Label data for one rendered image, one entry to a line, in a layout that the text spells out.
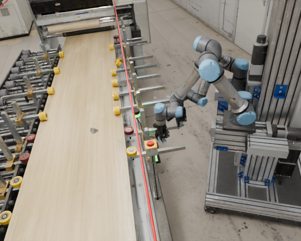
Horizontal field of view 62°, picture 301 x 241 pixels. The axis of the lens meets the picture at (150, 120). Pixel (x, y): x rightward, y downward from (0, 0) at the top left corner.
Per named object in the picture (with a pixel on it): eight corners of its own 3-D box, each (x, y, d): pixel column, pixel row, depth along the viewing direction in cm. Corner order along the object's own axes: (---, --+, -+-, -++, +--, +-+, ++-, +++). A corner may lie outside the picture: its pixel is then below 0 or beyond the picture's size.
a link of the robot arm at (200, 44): (234, 74, 223) (203, 52, 182) (220, 69, 232) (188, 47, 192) (241, 61, 220) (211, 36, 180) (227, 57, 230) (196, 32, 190)
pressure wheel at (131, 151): (132, 154, 203) (130, 144, 195) (140, 158, 199) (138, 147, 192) (126, 161, 198) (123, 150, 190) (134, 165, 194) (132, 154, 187)
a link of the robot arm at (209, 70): (256, 108, 171) (210, 48, 149) (261, 122, 160) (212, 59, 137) (240, 116, 177) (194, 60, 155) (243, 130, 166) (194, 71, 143)
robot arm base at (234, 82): (247, 81, 227) (249, 71, 221) (248, 90, 216) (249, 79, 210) (230, 80, 231) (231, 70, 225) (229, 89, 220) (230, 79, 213)
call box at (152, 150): (156, 147, 157) (155, 138, 152) (158, 156, 152) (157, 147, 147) (145, 149, 157) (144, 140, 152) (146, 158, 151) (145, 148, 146)
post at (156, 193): (159, 192, 183) (154, 148, 155) (161, 198, 180) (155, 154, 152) (153, 193, 183) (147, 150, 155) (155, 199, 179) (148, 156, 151)
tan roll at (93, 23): (132, 20, 413) (131, 12, 405) (133, 22, 404) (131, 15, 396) (43, 33, 404) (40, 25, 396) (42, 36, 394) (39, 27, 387)
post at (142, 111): (149, 150, 227) (143, 107, 197) (150, 153, 224) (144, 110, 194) (145, 151, 227) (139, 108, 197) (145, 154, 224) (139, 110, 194)
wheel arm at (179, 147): (184, 147, 201) (184, 143, 198) (185, 150, 198) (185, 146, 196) (130, 157, 198) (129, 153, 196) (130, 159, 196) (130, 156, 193)
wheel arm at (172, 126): (176, 126, 220) (176, 123, 217) (177, 129, 217) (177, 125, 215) (127, 135, 217) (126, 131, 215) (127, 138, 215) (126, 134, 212)
